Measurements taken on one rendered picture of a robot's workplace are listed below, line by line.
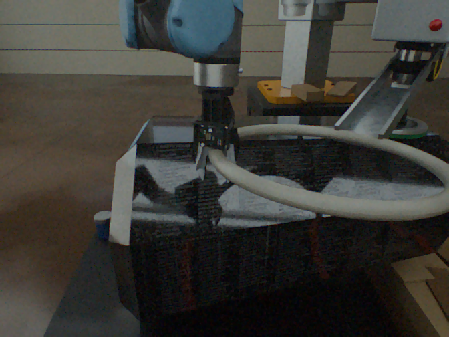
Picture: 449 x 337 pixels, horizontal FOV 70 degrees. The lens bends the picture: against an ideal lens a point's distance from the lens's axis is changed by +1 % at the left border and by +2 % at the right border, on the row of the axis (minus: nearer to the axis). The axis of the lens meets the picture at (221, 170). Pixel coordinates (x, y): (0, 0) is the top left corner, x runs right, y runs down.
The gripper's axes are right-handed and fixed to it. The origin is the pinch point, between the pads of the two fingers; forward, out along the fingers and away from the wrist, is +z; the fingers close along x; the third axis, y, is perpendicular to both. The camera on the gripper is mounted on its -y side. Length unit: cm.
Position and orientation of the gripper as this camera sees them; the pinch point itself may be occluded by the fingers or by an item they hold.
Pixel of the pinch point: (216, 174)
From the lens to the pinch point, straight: 72.9
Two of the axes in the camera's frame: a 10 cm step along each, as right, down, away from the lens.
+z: -0.3, 9.2, 3.9
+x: 9.9, 0.9, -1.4
